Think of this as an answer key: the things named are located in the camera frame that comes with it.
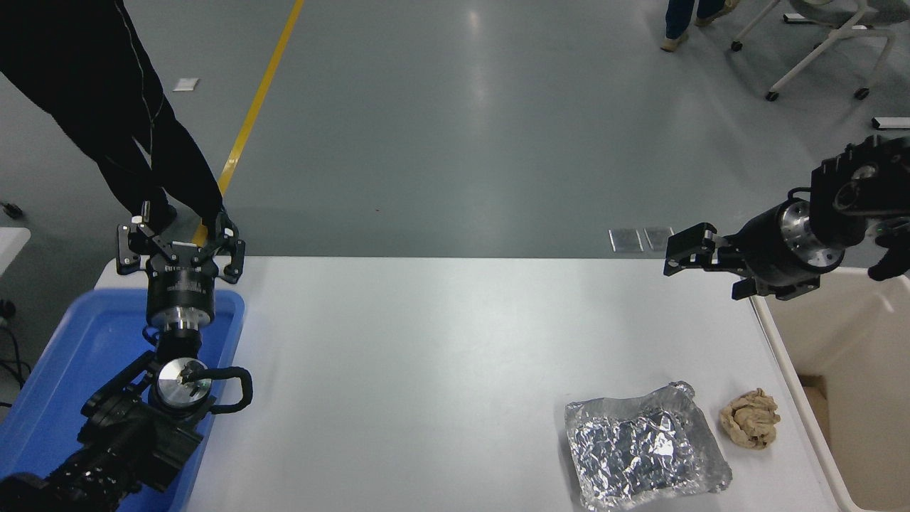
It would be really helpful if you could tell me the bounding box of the crumpled foil tray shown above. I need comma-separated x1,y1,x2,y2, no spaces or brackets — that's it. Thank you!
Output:
564,380,733,512

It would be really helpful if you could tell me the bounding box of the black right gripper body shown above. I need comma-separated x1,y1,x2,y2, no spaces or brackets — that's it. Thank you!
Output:
727,203,820,297

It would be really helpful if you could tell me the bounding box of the brown cardboard piece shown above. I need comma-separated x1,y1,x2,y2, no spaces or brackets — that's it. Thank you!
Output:
799,375,833,457

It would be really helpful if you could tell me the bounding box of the large pale bin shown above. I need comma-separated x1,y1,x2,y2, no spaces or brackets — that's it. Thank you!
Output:
749,266,910,512

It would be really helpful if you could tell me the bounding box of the crumpled tan paper ball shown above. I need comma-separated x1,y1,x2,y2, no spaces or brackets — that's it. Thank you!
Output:
719,388,781,450

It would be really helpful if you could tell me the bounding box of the white office chair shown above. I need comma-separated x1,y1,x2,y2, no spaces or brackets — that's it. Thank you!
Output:
729,0,910,102

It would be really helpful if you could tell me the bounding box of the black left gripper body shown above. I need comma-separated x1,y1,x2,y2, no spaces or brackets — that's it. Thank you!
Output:
145,245,217,328

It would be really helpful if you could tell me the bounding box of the blue plastic tray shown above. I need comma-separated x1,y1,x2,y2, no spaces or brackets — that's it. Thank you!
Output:
0,288,246,512

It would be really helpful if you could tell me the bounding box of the person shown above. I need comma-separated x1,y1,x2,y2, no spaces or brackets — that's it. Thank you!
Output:
0,0,240,250
659,0,741,53

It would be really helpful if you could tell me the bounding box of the white side table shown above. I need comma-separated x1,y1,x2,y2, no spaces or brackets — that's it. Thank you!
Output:
0,227,32,275

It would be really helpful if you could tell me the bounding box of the black floor cable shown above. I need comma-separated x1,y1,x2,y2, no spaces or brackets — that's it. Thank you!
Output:
0,321,33,407

